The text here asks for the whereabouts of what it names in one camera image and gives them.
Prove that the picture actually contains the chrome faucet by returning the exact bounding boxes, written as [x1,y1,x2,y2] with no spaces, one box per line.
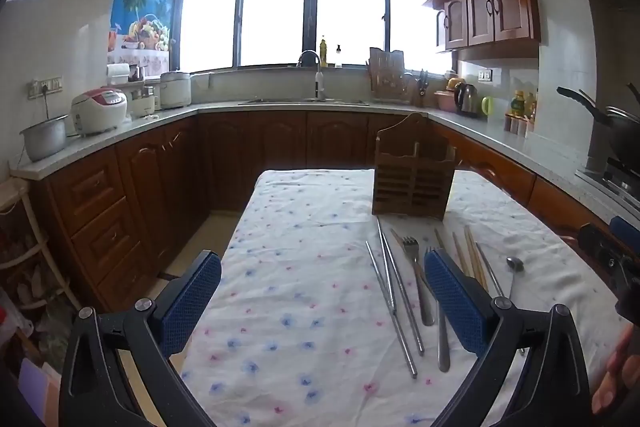
[297,50,326,100]

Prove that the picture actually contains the white cylindrical cooker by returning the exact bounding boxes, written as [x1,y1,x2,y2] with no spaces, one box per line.
[160,70,192,109]

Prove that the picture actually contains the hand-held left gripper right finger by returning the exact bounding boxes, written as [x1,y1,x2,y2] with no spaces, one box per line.
[424,248,592,427]

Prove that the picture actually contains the metal fork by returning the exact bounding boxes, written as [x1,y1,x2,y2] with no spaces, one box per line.
[401,235,436,327]
[425,246,451,373]

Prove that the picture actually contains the wooden base cabinets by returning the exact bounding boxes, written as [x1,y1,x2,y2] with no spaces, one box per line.
[35,109,621,313]

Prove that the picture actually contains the white floral tablecloth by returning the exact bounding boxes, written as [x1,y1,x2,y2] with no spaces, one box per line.
[177,168,626,427]

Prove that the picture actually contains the steel electric kettle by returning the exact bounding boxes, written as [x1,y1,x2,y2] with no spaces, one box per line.
[454,83,480,118]

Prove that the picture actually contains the white storage shelf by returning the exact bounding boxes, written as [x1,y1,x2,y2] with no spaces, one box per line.
[0,179,81,358]

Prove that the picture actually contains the steel sink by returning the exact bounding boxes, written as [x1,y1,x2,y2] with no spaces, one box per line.
[239,97,371,106]

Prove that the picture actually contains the fruit and palm wall poster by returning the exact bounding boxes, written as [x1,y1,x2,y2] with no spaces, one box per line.
[107,0,179,75]

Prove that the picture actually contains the metal inner pot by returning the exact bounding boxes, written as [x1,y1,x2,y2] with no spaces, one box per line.
[20,114,69,162]

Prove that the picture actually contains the row of condiment bottles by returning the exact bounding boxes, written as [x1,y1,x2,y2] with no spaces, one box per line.
[509,89,540,120]

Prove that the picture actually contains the wall socket strip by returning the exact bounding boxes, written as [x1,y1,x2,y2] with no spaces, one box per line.
[27,77,63,100]

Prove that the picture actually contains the gas stove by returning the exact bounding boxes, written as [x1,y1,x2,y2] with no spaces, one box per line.
[575,157,640,208]

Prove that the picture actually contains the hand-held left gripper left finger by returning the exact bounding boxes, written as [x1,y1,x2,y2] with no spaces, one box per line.
[59,249,223,427]

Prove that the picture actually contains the grey kitchen countertop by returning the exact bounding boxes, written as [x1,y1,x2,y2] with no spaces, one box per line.
[10,99,621,223]

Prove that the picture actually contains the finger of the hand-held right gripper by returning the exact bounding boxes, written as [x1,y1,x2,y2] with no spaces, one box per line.
[609,216,640,254]

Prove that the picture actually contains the white box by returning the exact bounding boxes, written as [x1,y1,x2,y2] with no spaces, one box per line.
[106,63,131,85]

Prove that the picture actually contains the wooden utensil holder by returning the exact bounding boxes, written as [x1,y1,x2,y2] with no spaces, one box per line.
[371,113,457,221]

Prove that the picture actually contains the kitchen window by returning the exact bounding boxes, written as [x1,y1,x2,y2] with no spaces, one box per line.
[177,0,453,75]

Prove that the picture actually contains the black wok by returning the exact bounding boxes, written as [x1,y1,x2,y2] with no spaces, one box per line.
[556,82,640,158]

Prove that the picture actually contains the spice jar set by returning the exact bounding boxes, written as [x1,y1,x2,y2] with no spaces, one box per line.
[504,113,536,138]

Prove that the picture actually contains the person's right hand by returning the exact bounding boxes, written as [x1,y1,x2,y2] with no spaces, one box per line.
[591,324,640,417]

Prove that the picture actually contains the small white kitchen appliance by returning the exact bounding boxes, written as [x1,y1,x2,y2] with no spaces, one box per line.
[129,86,161,118]

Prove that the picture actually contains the dish rack with cutting boards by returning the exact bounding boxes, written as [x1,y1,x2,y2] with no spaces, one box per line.
[366,48,416,104]

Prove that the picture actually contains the metal spoon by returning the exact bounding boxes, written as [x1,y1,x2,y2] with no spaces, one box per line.
[506,257,526,355]

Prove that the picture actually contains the white red rice cooker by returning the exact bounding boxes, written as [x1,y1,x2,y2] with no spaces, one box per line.
[70,88,128,138]

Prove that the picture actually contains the short wooden wall cabinets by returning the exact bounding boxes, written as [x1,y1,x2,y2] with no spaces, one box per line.
[435,0,542,54]

